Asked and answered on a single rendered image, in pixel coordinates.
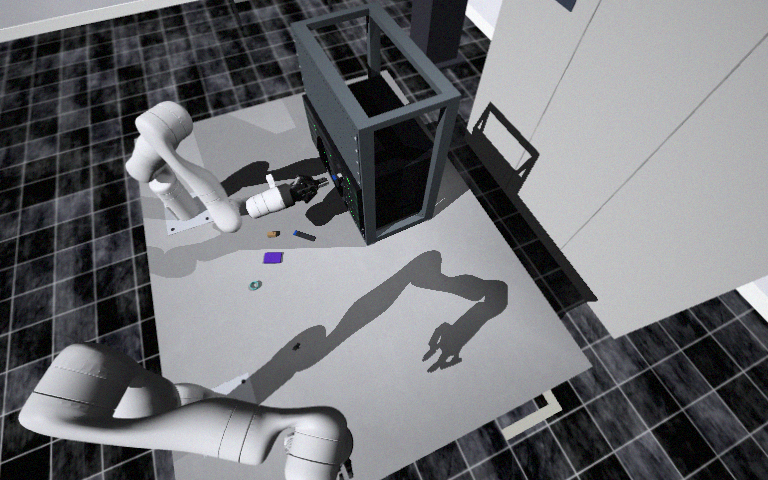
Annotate dark grey flat bar with blue end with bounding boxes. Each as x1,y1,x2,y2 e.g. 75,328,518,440
293,230,316,242

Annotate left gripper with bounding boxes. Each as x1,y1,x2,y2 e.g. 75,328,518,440
277,175,329,208

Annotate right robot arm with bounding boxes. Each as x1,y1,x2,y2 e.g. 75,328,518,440
18,342,352,480

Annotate purple flat block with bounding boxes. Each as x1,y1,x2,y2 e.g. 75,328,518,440
263,253,282,263

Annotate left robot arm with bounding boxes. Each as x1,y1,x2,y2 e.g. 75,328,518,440
126,101,286,233

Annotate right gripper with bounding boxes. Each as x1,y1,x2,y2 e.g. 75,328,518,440
338,427,354,480

